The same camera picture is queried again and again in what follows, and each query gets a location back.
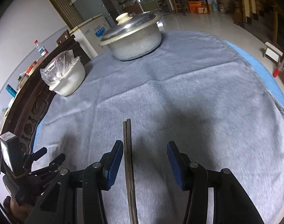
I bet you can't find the person left hand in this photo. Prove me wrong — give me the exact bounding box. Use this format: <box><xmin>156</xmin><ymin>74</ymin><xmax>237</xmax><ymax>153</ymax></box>
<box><xmin>4</xmin><ymin>196</ymin><xmax>34</xmax><ymax>223</ymax></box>

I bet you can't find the grey tablecloth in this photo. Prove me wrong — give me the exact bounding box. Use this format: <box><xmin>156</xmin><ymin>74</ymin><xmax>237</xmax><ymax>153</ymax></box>
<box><xmin>34</xmin><ymin>31</ymin><xmax>284</xmax><ymax>223</ymax></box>

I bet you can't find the carved dark wooden sideboard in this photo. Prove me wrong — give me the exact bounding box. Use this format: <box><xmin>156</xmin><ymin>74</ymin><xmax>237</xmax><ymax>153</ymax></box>
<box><xmin>1</xmin><ymin>36</ymin><xmax>90</xmax><ymax>154</ymax></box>

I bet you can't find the teal thermos bottle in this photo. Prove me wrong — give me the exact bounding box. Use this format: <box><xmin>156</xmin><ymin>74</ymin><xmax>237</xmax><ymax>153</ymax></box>
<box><xmin>6</xmin><ymin>84</ymin><xmax>17</xmax><ymax>98</ymax></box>

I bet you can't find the white bowl with plastic bag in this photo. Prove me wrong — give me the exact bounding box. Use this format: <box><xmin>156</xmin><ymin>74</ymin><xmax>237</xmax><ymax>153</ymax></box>
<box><xmin>40</xmin><ymin>50</ymin><xmax>86</xmax><ymax>97</ymax></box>

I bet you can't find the blue round table cover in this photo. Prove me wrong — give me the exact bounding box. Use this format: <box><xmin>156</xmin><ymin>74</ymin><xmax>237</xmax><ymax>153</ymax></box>
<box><xmin>225</xmin><ymin>41</ymin><xmax>284</xmax><ymax>108</ymax></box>

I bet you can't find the red white ceramic bowl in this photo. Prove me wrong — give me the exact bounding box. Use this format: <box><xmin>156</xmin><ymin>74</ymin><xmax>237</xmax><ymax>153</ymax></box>
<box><xmin>25</xmin><ymin>61</ymin><xmax>38</xmax><ymax>77</ymax></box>

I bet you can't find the white chest freezer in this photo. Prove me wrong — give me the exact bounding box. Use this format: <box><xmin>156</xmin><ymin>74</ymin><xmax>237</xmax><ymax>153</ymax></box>
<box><xmin>69</xmin><ymin>14</ymin><xmax>110</xmax><ymax>59</ymax></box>

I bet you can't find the aluminium pot with lid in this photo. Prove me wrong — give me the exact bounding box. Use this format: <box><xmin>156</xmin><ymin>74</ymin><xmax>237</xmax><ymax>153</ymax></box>
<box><xmin>99</xmin><ymin>11</ymin><xmax>162</xmax><ymax>61</ymax></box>

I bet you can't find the clear plastic water bottle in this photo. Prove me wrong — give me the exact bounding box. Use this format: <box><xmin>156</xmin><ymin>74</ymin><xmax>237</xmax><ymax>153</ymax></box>
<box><xmin>34</xmin><ymin>40</ymin><xmax>49</xmax><ymax>58</ymax></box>

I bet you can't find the small white step stool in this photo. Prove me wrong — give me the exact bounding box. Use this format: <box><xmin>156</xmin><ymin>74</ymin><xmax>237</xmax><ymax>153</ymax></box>
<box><xmin>263</xmin><ymin>41</ymin><xmax>283</xmax><ymax>65</ymax></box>

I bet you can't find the grey refrigerator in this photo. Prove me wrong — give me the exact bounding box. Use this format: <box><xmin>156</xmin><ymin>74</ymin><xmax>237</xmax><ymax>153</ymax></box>
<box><xmin>70</xmin><ymin>0</ymin><xmax>119</xmax><ymax>27</ymax></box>

